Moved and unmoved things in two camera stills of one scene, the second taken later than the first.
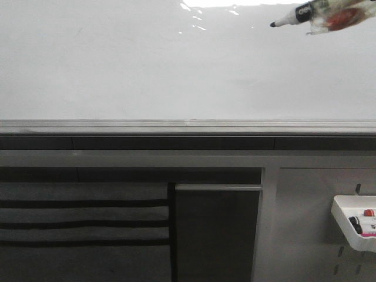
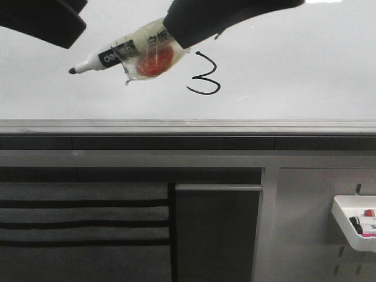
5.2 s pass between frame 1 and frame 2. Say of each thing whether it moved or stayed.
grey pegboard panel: stayed
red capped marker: stayed
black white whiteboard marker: moved
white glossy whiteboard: stayed
